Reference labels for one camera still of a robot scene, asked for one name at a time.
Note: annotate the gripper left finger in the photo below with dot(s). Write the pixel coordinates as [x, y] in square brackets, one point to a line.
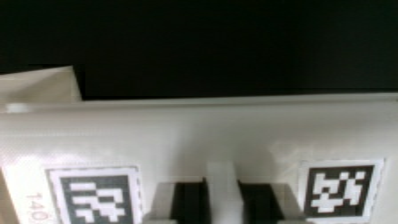
[191, 203]

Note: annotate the white cabinet body box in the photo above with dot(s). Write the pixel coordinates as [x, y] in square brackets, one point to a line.
[47, 86]

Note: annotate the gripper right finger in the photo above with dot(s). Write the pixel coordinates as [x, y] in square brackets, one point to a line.
[258, 202]

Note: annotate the white cabinet door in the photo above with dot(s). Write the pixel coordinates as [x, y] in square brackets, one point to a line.
[320, 150]
[95, 157]

